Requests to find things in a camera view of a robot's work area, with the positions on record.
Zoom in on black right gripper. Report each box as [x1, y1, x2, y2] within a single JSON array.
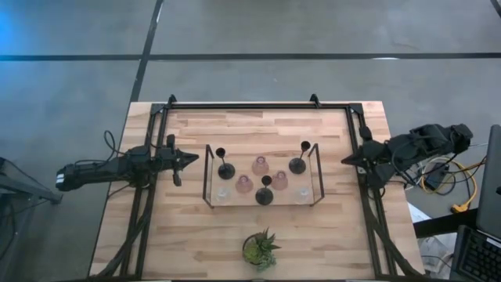
[[341, 125, 391, 170]]

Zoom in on black power adapter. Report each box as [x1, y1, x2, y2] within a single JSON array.
[[425, 162, 451, 191]]

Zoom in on black desk beam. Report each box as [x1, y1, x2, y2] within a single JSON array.
[[413, 208, 479, 239]]

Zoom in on potted succulent plant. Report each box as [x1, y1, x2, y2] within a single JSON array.
[[241, 227, 282, 274]]

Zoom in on black metal rig frame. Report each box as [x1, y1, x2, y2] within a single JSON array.
[[92, 93, 422, 281]]

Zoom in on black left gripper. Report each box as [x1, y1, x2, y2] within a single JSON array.
[[154, 134, 200, 187]]

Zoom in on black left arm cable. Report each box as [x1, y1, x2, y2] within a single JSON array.
[[102, 130, 120, 158]]

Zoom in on tall black candlestick holder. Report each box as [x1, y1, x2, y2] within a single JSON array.
[[288, 142, 312, 177], [215, 147, 236, 181]]

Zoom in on pink glass candle holder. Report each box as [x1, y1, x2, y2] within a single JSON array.
[[271, 170, 290, 191], [235, 175, 254, 195], [251, 157, 270, 177]]

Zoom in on white paper sheet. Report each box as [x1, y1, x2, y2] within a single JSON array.
[[406, 201, 431, 224]]

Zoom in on black metal stand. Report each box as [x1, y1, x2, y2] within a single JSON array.
[[0, 156, 63, 282]]

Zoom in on yellow cable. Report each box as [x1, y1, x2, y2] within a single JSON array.
[[420, 156, 478, 215]]

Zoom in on short black candlestick holder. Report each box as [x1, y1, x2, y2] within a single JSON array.
[[254, 175, 275, 208]]

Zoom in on dark grey laptop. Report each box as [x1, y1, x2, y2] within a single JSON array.
[[449, 124, 501, 282]]

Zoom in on clear acrylic tray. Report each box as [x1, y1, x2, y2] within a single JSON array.
[[201, 143, 326, 210]]

